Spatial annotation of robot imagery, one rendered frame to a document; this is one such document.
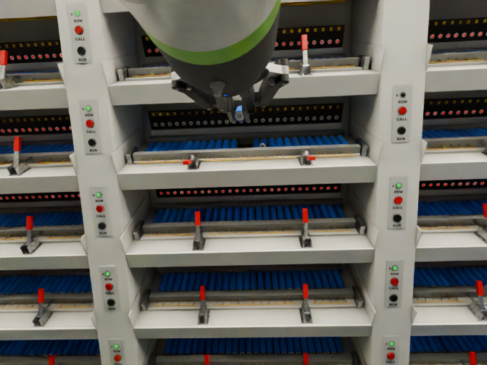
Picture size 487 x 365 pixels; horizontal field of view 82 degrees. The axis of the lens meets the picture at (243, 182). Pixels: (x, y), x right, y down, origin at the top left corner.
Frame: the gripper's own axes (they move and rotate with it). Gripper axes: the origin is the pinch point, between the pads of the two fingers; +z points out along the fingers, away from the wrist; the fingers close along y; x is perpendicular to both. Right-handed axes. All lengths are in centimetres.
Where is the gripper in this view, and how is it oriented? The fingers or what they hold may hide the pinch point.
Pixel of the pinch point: (238, 107)
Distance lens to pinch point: 44.9
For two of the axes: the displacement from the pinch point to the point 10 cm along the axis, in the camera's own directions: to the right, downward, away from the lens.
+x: 0.3, 10.0, -0.1
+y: -10.0, 0.3, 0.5
